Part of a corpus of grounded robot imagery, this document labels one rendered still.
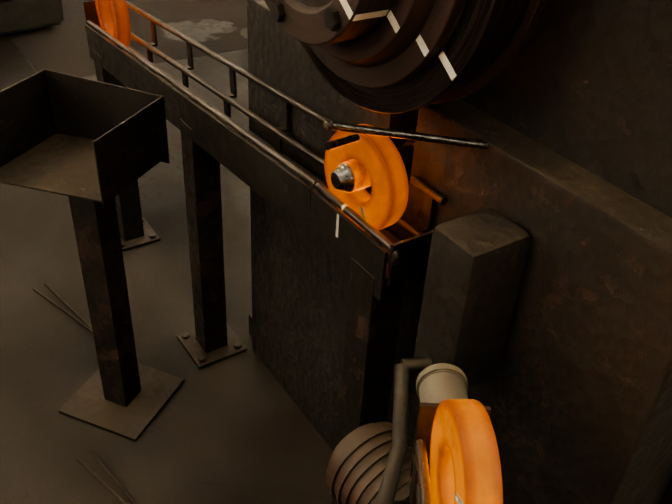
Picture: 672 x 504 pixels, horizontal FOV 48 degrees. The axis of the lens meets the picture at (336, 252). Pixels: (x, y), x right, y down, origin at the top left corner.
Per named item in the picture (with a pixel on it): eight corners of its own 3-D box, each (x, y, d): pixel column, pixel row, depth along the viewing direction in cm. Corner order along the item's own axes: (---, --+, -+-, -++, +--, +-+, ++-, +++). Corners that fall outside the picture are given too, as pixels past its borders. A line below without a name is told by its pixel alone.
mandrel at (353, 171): (418, 158, 117) (424, 134, 114) (436, 173, 114) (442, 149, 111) (325, 184, 108) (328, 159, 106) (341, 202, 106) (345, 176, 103)
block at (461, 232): (466, 341, 110) (495, 201, 96) (504, 375, 104) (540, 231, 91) (408, 367, 105) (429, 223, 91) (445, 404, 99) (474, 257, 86)
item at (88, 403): (95, 349, 185) (44, 68, 143) (188, 381, 177) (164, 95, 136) (38, 405, 169) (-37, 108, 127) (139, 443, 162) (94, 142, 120)
